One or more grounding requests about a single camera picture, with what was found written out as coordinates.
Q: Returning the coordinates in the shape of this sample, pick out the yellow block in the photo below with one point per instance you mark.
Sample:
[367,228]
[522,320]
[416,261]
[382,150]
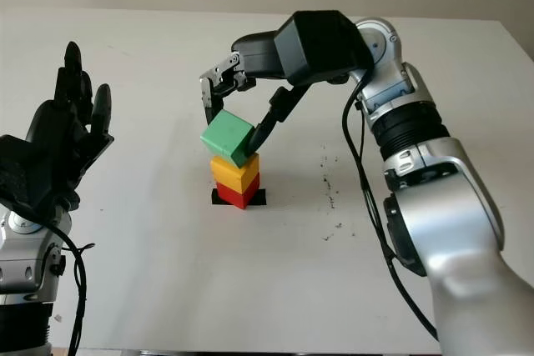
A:
[231,172]

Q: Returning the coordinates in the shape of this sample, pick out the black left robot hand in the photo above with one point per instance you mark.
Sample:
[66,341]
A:
[62,135]

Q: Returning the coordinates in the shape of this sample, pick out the red block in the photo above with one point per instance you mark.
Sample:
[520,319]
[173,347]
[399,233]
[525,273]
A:
[233,197]

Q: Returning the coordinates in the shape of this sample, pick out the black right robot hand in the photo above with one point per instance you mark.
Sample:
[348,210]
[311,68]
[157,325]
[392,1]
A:
[258,56]

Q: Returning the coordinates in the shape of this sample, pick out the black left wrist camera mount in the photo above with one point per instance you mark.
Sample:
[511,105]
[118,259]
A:
[21,172]

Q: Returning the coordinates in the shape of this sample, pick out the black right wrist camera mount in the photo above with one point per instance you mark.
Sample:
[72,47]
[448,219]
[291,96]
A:
[321,47]

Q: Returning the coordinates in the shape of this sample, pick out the green block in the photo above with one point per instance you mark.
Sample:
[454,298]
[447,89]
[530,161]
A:
[227,135]

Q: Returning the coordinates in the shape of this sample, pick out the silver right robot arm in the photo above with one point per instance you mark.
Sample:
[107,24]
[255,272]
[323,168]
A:
[442,214]

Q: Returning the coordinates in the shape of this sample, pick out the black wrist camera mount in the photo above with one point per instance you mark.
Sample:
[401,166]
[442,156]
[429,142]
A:
[21,172]
[321,47]

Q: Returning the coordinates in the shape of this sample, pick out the black tape patch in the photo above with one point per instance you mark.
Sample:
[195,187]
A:
[260,197]

